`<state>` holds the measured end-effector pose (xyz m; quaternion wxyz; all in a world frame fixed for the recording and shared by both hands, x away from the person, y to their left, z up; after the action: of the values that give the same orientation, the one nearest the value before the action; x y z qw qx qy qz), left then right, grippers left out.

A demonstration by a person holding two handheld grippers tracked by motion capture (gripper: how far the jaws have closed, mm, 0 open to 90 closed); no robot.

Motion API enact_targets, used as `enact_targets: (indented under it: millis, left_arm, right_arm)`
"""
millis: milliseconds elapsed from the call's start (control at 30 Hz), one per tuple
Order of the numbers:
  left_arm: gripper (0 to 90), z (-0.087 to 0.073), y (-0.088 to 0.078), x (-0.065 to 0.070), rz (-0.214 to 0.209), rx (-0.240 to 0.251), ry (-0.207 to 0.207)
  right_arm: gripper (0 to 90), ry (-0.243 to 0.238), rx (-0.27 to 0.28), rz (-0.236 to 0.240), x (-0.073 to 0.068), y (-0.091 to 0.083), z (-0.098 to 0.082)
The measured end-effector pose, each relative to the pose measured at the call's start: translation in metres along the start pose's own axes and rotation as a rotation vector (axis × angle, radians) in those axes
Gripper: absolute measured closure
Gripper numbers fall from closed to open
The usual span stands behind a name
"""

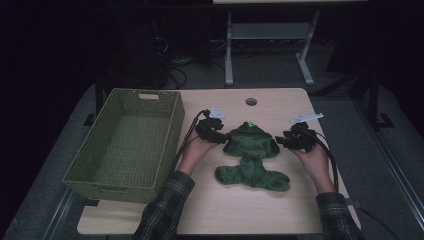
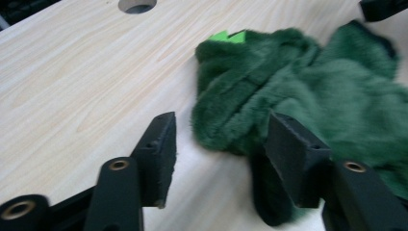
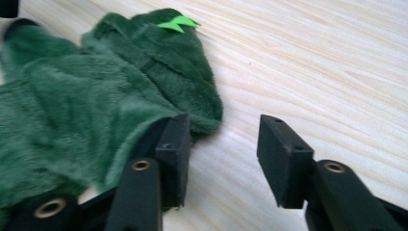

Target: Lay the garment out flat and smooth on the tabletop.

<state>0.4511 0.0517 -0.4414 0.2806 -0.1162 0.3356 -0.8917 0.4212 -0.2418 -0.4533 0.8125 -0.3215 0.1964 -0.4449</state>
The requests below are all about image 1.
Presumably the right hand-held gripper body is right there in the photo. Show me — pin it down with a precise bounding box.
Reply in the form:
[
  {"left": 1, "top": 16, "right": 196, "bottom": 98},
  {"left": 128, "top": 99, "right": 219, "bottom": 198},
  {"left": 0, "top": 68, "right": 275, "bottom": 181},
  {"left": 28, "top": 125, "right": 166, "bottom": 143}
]
[{"left": 283, "top": 112, "right": 325, "bottom": 153}]

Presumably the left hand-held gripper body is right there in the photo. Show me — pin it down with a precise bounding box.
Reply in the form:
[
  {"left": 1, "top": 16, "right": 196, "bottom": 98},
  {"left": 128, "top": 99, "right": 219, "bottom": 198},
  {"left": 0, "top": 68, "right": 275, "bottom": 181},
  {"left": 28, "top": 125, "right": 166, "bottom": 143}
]
[{"left": 194, "top": 107, "right": 227, "bottom": 137}]

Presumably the green plush toy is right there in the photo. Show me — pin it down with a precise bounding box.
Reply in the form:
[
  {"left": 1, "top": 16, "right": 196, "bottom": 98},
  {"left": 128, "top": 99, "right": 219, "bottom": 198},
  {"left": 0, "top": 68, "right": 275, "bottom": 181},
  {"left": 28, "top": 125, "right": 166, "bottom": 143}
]
[{"left": 214, "top": 121, "right": 291, "bottom": 193}]

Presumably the person's left hand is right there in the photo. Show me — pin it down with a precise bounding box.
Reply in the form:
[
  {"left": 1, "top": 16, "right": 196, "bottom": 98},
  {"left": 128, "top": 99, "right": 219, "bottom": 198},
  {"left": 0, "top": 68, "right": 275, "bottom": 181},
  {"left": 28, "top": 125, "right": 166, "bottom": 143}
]
[{"left": 177, "top": 132, "right": 218, "bottom": 177}]

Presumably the person's right hand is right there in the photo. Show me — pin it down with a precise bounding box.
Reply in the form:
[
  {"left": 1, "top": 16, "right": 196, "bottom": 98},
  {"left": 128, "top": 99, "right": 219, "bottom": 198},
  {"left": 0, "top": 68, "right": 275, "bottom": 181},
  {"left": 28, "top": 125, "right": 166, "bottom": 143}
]
[{"left": 289, "top": 142, "right": 336, "bottom": 194}]

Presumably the olive woven basket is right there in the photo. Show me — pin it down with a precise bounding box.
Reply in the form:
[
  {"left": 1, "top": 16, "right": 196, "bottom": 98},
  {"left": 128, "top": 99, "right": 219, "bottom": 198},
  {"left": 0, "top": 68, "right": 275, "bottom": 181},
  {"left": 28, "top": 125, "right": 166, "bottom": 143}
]
[{"left": 62, "top": 87, "right": 186, "bottom": 205}]

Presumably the dark metal stand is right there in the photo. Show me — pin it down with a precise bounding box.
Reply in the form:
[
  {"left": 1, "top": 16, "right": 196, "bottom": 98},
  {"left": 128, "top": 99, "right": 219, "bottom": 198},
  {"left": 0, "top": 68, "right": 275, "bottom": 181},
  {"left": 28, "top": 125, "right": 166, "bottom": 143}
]
[{"left": 348, "top": 64, "right": 395, "bottom": 132}]

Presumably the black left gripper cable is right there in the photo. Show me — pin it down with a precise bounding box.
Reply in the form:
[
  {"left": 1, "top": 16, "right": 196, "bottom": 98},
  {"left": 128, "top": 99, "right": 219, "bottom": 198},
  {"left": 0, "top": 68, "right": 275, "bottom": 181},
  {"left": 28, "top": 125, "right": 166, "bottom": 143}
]
[{"left": 168, "top": 109, "right": 211, "bottom": 179}]

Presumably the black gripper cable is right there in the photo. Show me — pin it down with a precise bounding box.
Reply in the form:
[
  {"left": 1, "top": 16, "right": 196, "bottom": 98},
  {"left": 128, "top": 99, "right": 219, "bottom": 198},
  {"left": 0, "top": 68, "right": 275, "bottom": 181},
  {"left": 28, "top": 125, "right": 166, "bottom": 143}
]
[
  {"left": 168, "top": 109, "right": 211, "bottom": 179},
  {"left": 308, "top": 130, "right": 340, "bottom": 194}
]

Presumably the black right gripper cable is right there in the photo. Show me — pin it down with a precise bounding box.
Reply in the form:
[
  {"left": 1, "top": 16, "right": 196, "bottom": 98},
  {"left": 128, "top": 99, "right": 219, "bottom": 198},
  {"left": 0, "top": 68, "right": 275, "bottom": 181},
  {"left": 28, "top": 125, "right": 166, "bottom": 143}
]
[{"left": 308, "top": 130, "right": 340, "bottom": 194}]

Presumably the tangle of black floor cables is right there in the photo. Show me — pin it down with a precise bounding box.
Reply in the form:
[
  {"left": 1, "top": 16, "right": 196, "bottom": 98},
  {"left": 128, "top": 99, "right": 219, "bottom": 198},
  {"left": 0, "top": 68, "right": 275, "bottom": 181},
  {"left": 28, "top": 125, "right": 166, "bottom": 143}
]
[{"left": 156, "top": 34, "right": 228, "bottom": 90}]

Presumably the white metal table frame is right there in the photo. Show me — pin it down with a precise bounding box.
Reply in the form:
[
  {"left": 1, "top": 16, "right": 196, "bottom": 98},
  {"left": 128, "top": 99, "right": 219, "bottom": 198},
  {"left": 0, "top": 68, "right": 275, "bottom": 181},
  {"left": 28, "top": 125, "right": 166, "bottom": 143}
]
[{"left": 213, "top": 0, "right": 368, "bottom": 87}]

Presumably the black floor cable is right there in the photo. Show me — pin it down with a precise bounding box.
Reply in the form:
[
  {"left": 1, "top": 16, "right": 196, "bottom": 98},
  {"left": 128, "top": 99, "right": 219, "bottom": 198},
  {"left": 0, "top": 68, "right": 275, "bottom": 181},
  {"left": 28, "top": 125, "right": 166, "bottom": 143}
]
[{"left": 356, "top": 199, "right": 403, "bottom": 240}]

